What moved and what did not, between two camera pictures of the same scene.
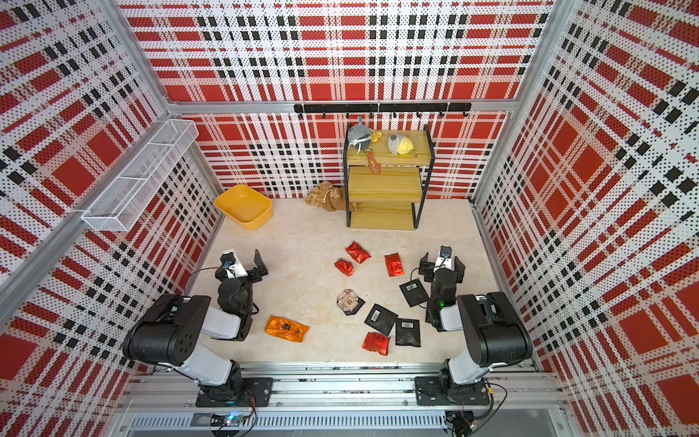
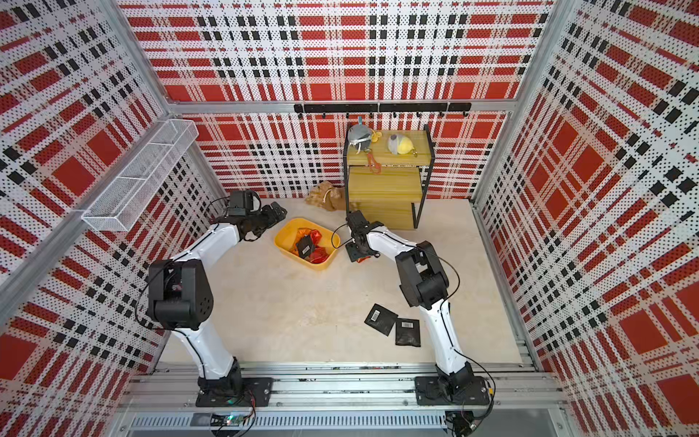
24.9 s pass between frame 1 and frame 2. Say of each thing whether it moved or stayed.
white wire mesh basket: stayed
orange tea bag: moved
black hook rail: stayed
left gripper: moved
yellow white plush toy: stayed
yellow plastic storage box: moved
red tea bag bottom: moved
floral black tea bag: moved
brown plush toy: stayed
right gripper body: moved
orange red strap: stayed
